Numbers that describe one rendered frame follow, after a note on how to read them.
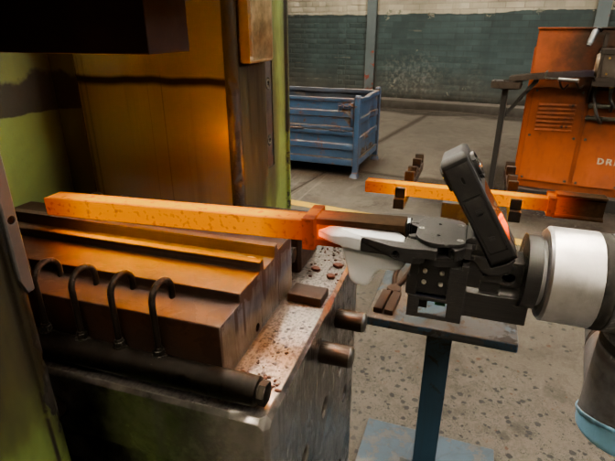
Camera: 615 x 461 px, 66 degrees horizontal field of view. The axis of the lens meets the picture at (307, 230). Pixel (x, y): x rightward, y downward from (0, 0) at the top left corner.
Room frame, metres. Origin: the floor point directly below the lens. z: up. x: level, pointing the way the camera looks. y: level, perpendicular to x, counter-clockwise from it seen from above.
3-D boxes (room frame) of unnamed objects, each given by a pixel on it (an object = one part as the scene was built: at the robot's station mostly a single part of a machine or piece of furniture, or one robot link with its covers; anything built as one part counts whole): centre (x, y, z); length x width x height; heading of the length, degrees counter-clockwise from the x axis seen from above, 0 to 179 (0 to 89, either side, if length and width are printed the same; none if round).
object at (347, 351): (0.47, -0.04, 0.87); 0.04 x 0.03 x 0.03; 72
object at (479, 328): (0.99, -0.33, 0.67); 0.40 x 0.30 x 0.02; 160
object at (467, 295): (0.42, -0.16, 1.01); 0.12 x 0.08 x 0.09; 72
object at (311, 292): (0.53, 0.00, 0.92); 0.04 x 0.03 x 0.01; 70
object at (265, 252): (0.55, 0.24, 0.99); 0.42 x 0.05 x 0.01; 72
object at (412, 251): (0.42, -0.10, 1.04); 0.09 x 0.05 x 0.02; 75
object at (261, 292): (0.53, 0.25, 0.96); 0.42 x 0.20 x 0.09; 72
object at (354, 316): (0.55, -0.06, 0.87); 0.04 x 0.03 x 0.03; 72
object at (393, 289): (1.14, -0.27, 0.68); 0.60 x 0.04 x 0.01; 157
